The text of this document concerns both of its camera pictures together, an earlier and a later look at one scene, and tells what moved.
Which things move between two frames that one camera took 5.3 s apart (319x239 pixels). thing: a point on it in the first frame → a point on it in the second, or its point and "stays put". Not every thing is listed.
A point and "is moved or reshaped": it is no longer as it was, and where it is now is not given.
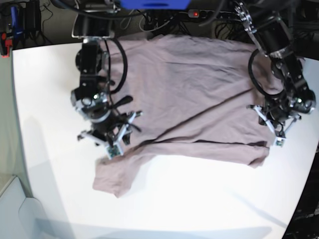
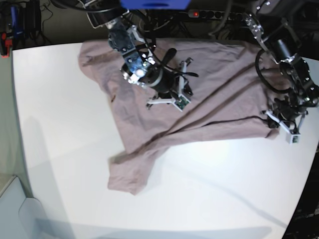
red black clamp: x=5 y=45 stays put
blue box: x=155 y=4 stays put
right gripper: x=117 y=126 → x=177 y=87
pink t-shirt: x=198 y=99 is moved or reshaped
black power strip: x=211 y=14 stays put
